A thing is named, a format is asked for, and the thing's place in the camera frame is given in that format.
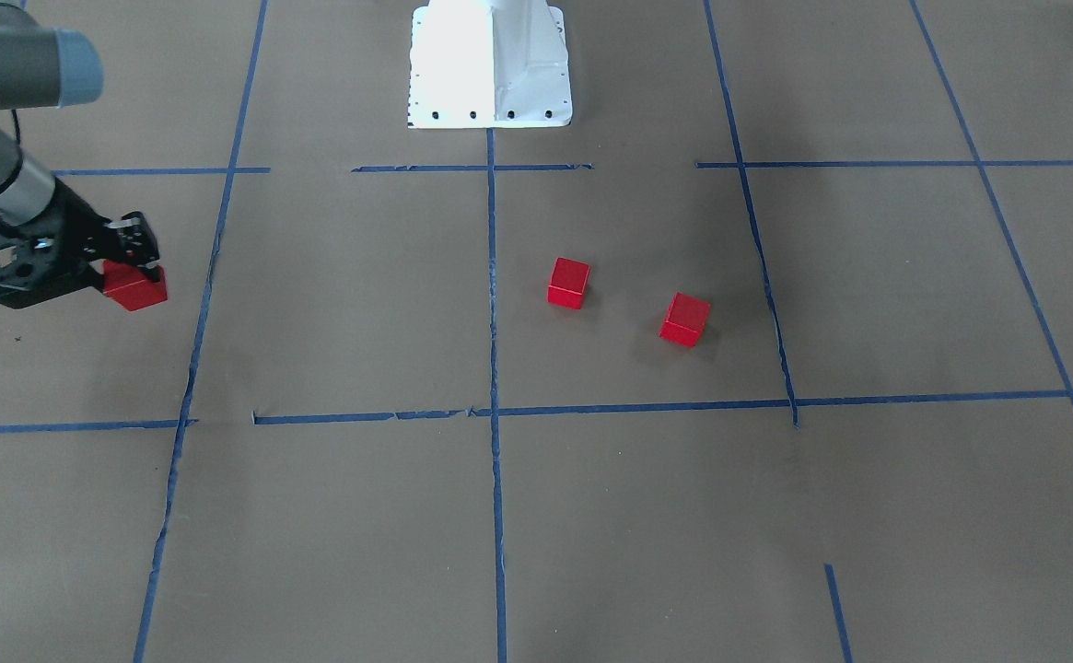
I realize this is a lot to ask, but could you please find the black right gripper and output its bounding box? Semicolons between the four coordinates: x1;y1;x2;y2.
0;180;160;309

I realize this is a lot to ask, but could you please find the red block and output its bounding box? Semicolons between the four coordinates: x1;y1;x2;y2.
101;260;170;311
658;291;712;348
547;257;591;310

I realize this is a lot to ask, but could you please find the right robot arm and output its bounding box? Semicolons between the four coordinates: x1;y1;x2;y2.
0;1;170;311

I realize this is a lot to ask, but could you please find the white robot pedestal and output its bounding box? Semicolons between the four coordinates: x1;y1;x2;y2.
406;1;574;130

